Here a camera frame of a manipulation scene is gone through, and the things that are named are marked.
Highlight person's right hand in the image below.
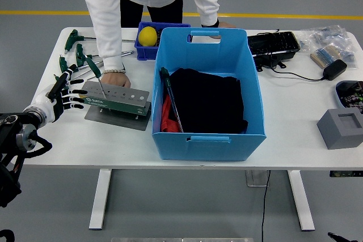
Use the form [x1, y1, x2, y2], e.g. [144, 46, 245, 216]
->
[100, 71, 132, 89]

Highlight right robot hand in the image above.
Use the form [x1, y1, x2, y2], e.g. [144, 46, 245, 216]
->
[327, 232, 355, 242]

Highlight person's left hand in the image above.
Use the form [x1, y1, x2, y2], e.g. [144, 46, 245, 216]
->
[209, 22, 237, 40]

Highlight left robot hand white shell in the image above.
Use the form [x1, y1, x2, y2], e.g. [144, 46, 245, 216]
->
[31, 65, 88, 124]

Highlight small green T-handle hex wrench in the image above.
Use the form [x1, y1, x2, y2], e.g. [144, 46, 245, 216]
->
[84, 56, 107, 100]

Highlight green silver wrench stand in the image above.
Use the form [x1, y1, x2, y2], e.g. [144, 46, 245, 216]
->
[82, 80, 153, 132]

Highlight large green T-handle hex wrench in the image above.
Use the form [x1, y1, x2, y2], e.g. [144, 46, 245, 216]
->
[158, 66, 184, 134]

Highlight large blue folding box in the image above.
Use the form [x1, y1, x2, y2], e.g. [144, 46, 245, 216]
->
[151, 27, 267, 162]

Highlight small blue plastic bin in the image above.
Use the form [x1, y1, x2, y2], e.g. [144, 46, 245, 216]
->
[133, 21, 191, 61]

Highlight black plastic tray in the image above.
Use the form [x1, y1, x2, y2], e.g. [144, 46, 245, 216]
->
[246, 30, 301, 62]

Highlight yellow lemon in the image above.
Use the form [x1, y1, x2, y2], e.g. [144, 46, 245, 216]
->
[138, 26, 158, 46]

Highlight white table leg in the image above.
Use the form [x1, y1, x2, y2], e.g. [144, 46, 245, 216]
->
[88, 169, 113, 231]
[286, 169, 315, 232]

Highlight desk control panel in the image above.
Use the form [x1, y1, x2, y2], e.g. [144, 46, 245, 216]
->
[329, 170, 363, 178]

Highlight red cloth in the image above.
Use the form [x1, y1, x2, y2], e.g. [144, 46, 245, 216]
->
[160, 94, 180, 133]

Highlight black cloth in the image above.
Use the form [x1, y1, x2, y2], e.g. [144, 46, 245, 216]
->
[167, 67, 249, 135]

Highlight resistor tape strip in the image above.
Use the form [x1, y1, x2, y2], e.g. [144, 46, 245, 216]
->
[310, 45, 342, 69]

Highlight clear plastic parts bags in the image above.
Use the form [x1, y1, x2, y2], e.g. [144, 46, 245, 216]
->
[299, 24, 357, 70]

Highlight grey block with recess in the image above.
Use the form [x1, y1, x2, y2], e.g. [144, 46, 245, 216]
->
[316, 108, 363, 150]

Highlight black power adapter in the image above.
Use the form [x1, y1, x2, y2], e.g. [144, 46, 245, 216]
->
[321, 58, 348, 81]

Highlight light blue parts tray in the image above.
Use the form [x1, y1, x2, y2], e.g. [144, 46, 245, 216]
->
[335, 80, 363, 110]

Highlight black electronic modules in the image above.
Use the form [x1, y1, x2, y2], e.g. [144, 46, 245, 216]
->
[339, 82, 363, 109]

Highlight black mounting bracket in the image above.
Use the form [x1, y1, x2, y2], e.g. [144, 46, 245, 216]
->
[253, 53, 286, 72]

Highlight long green T-handle hex wrench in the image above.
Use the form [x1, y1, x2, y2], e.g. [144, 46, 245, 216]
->
[64, 29, 136, 54]

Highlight black floor cable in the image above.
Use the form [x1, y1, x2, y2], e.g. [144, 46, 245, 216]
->
[260, 169, 272, 242]

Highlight black power cable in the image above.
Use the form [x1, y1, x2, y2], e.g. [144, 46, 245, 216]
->
[256, 28, 326, 82]

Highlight metal bracket under table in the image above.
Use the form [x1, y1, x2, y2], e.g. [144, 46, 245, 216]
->
[245, 169, 269, 188]

